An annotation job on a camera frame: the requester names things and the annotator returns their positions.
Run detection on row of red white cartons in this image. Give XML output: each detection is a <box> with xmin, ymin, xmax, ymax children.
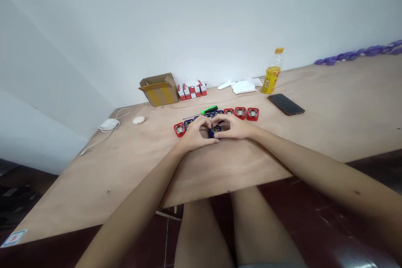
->
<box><xmin>177</xmin><ymin>80</ymin><xmax>208</xmax><ymax>101</ymax></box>

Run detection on person's left hand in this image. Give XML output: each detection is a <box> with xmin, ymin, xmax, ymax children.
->
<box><xmin>177</xmin><ymin>116</ymin><xmax>220</xmax><ymax>154</ymax></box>

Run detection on open cardboard box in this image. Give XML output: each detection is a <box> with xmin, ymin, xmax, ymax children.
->
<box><xmin>139</xmin><ymin>72</ymin><xmax>180</xmax><ymax>108</ymax></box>

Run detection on person's right hand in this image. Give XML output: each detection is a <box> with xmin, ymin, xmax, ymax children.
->
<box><xmin>212</xmin><ymin>113</ymin><xmax>254</xmax><ymax>140</ymax></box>

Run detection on white charger with cable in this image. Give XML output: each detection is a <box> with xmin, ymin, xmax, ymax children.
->
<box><xmin>80</xmin><ymin>108</ymin><xmax>130</xmax><ymax>157</ymax></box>

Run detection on yellow drink bottle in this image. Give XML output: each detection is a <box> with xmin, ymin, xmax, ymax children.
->
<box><xmin>261</xmin><ymin>47</ymin><xmax>285</xmax><ymax>95</ymax></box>

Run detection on pile of white paper sheets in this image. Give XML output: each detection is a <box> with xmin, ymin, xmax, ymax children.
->
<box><xmin>217</xmin><ymin>77</ymin><xmax>263</xmax><ymax>95</ymax></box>

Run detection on string of purple parts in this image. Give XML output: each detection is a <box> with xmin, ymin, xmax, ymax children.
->
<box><xmin>314</xmin><ymin>39</ymin><xmax>402</xmax><ymax>66</ymax></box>

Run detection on person's legs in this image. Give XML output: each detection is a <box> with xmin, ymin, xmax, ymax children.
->
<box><xmin>173</xmin><ymin>186</ymin><xmax>308</xmax><ymax>268</ymax></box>

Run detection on red blue sticker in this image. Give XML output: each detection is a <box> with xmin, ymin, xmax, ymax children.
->
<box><xmin>0</xmin><ymin>229</ymin><xmax>28</xmax><ymax>248</ymax></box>

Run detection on black smartphone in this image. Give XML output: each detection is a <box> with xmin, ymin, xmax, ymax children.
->
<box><xmin>267</xmin><ymin>93</ymin><xmax>306</xmax><ymax>116</ymax></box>

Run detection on blue plastic housing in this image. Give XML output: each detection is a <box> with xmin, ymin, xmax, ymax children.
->
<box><xmin>208</xmin><ymin>124</ymin><xmax>223</xmax><ymax>139</ymax></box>

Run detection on green black handled screwdriver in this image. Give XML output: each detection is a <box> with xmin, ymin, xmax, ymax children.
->
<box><xmin>183</xmin><ymin>106</ymin><xmax>219</xmax><ymax>121</ymax></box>

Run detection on row of small plastic housings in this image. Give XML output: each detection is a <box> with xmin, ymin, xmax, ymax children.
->
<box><xmin>173</xmin><ymin>107</ymin><xmax>260</xmax><ymax>138</ymax></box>

